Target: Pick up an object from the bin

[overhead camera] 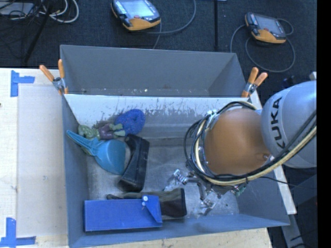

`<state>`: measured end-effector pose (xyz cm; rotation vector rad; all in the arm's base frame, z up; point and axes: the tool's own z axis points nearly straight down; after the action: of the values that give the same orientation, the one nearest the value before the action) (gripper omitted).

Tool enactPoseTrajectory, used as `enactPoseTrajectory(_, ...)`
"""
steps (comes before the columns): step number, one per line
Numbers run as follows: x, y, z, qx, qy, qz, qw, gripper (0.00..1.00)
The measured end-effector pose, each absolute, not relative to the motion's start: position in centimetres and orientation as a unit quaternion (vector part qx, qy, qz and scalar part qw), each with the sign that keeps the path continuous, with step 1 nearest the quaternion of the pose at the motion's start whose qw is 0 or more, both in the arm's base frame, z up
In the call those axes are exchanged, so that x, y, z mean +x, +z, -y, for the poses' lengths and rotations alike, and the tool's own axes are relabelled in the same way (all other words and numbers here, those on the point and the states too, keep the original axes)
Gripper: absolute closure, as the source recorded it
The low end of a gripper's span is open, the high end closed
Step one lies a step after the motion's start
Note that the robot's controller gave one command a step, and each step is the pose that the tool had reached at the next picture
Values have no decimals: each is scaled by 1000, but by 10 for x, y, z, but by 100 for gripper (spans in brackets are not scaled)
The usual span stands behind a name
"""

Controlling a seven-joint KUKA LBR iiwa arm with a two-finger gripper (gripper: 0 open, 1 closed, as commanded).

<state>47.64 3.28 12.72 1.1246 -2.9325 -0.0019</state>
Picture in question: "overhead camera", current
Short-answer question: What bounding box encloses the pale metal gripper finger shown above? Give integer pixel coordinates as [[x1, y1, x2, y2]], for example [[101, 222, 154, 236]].
[[163, 168, 187, 192], [197, 197, 217, 217]]

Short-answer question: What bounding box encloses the dark olive cloth glove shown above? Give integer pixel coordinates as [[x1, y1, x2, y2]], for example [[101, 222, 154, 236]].
[[106, 188, 188, 220]]

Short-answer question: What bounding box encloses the black wedge-shaped block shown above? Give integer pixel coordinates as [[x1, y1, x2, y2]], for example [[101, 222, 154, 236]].
[[118, 133, 151, 193]]

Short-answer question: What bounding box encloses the blue flat box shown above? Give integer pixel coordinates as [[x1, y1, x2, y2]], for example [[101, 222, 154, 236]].
[[83, 195, 163, 233]]

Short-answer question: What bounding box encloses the teal plastic scoop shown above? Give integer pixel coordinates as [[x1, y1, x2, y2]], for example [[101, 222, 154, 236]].
[[66, 129, 128, 176]]

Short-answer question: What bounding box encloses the blue fuzzy plush toy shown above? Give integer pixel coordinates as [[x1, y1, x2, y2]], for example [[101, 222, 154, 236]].
[[114, 108, 146, 136]]

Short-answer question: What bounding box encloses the purple and green toy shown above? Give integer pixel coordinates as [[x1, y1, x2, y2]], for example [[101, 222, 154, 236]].
[[98, 123, 126, 141]]

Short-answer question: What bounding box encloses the green toy animal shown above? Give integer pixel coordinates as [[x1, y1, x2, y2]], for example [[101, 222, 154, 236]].
[[78, 124, 101, 141]]

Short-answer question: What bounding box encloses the grey metal bin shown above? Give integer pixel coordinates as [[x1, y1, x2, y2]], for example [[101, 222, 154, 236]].
[[59, 44, 291, 248]]

